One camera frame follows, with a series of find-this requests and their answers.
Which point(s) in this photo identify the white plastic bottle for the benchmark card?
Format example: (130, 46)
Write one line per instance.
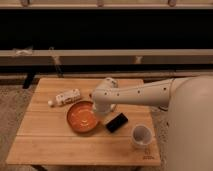
(66, 97)

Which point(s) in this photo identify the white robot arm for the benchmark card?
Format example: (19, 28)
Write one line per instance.
(189, 101)

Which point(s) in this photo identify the black rectangular box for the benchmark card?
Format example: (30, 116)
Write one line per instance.
(116, 123)

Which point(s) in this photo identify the white paper cup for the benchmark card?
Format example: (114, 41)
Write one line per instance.
(141, 136)

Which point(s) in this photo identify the wooden table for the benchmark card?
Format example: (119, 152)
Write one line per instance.
(45, 138)

